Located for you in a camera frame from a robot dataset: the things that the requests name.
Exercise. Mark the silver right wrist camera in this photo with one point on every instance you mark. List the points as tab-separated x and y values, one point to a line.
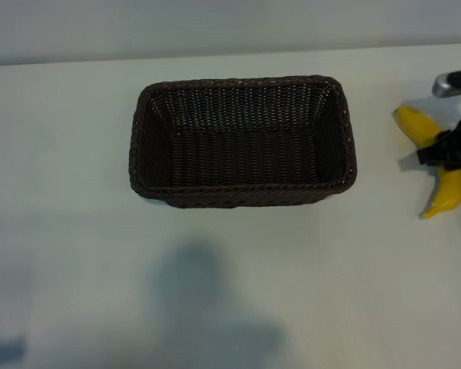
443	84

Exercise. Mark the yellow banana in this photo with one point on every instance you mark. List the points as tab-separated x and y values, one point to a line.
411	123

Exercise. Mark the dark brown woven basket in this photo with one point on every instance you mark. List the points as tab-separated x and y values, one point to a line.
246	153

